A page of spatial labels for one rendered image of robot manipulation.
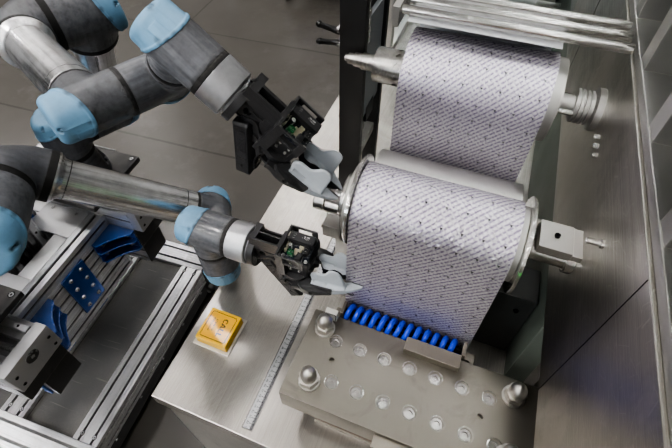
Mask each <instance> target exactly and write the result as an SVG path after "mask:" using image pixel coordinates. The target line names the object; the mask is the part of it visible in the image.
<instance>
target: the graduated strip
mask: <svg viewBox="0 0 672 448"><path fill-rule="evenodd" d="M326 250H328V251H329V252H331V253H332V254H333V255H334V253H335V238H331V241H330V243H329V245H328V247H327V249H326ZM316 272H317V273H323V271H322V267H321V264H319V267H318V268H317V270H316ZM323 274H325V273H323ZM313 299H314V295H308V294H305V295H304V297H303V299H302V301H301V303H300V305H299V307H298V310H297V312H296V314H295V316H294V318H293V320H292V322H291V324H290V326H289V328H288V330H287V333H286V335H285V337H284V339H283V341H282V343H281V345H280V347H279V349H278V351H277V354H276V356H275V358H274V360H273V362H272V364H271V366H270V368H269V370H268V372H267V374H266V377H265V379H264V381H263V383H262V385H261V387H260V389H259V391H258V393H257V395H256V397H255V400H254V402H253V404H252V406H251V408H250V410H249V412H248V414H247V416H246V418H245V420H244V423H243V425H242V428H244V429H246V430H248V431H251V432H252V431H253V429H254V427H255V424H256V422H257V420H258V418H259V416H260V414H261V411H262V409H263V407H264V405H265V403H266V401H267V398H268V396H269V394H270V392H271V390H272V388H273V385H274V383H275V381H276V379H277V377H278V375H279V372H280V370H281V368H282V366H283V364H284V361H285V359H286V357H287V355H288V353H289V351H290V348H291V346H292V344H293V342H294V340H295V338H296V335H297V333H298V331H299V329H300V327H301V325H302V322H303V320H304V318H305V316H306V314H307V312H308V309H309V307H310V305H311V303H312V301H313Z"/></svg>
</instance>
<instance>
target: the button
mask: <svg viewBox="0 0 672 448"><path fill-rule="evenodd" d="M242 324H243V321H242V318H240V317H238V316H235V315H232V314H230V313H227V312H224V311H222V310H219V309H216V308H212V310H211V311H210V313H209V315H208V316H207V318H206V319H205V321H204V323H203V324H202V326H201V328H200V329H199V331H198V332H197V334H196V338H197V340H198V341H200V342H202V343H205V344H207V345H210V346H212V347H215V348H217V349H220V350H222V351H225V352H227V351H228V349H229V348H230V346H231V344H232V342H233V340H234V339H235V337H236V335H237V333H238V331H239V329H240V328H241V326H242Z"/></svg>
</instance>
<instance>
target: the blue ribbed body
mask: <svg viewBox="0 0 672 448"><path fill-rule="evenodd" d="M350 316H351V321H352V322H355V323H356V322H357V320H358V319H359V324H360V325H363V326H364V325H365V323H366V322H367V327H369V328H373V327H374V325H375V330H377V331H381V330H382V328H384V330H383V331H384V333H386V334H390V332H391V331H392V336H394V337H398V336H399V334H400V339H403V340H405V341H406V339H407V337H411V338H413V339H416V340H419V341H422V342H425V343H428V344H430V345H433V346H436V347H439V348H442V349H445V350H448V351H450V352H453V353H456V354H459V355H461V352H462V347H460V346H458V340H457V339H456V338H454V339H453V340H452V341H451V343H449V336H447V335H445V336H444V337H443V338H442V340H441V335H440V333H438V332H436V333H435V334H434V335H433V337H432V331H431V330H430V329H427V330H426V331H425V333H424V334H423V328H422V327H421V326H419V327H417V329H416V330H415V326H414V324H412V323H410V324H409V325H408V326H407V325H406V322H405V321H404V320H403V321H400V323H399V324H398V320H397V318H392V319H391V320H390V317H389V316H388V315H384V316H383V317H382V315H381V313H380V312H376V313H375V314H374V313H373V311H372V310H371V309H368V310H367V311H365V308H364V307H363V306H360V307H359V308H357V305H356V304H354V303H353V304H351V305H350V306H349V307H347V308H346V310H345V314H344V316H343V317H344V319H346V320H348V319H349V317H350ZM406 327H407V328H406Z"/></svg>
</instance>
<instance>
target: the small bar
mask: <svg viewBox="0 0 672 448"><path fill-rule="evenodd" d="M403 353H405V354H408V355H410V356H413V357H416V358H419V359H421V360H424V361H427V362H430V363H432V364H435V365H438V366H441V367H444V368H446V369H449V370H452V371H455V372H458V370H459V368H460V363H461V358H462V355H459V354H456V353H453V352H450V351H448V350H445V349H442V348H439V347H436V346H433V345H430V344H428V343H425V342H422V341H419V340H416V339H413V338H411V337H407V339H406V343H405V346H404V350H403Z"/></svg>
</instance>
